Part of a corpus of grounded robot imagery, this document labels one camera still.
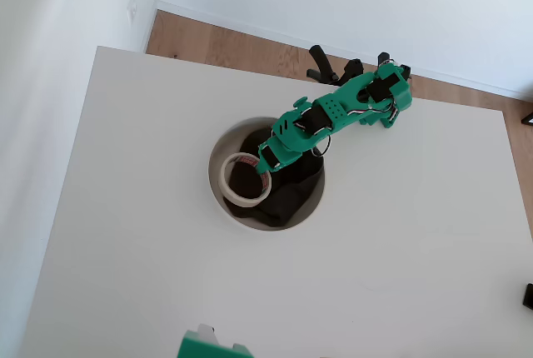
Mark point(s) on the black furniture corner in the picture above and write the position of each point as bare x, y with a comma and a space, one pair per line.
528, 119

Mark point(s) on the green printed plastic part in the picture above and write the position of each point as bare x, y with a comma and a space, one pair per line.
200, 347

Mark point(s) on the black table clamp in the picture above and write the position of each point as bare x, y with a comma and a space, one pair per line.
322, 62

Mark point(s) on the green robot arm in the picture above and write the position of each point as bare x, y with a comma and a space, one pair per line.
337, 112

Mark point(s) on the dark grey cloth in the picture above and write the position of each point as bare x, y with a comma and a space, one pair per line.
283, 200

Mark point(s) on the white tesa tape roll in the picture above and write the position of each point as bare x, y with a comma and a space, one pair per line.
223, 179

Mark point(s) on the white round bowl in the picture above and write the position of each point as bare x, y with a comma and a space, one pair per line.
219, 145

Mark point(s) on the small black box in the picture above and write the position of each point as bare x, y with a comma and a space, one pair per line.
528, 296

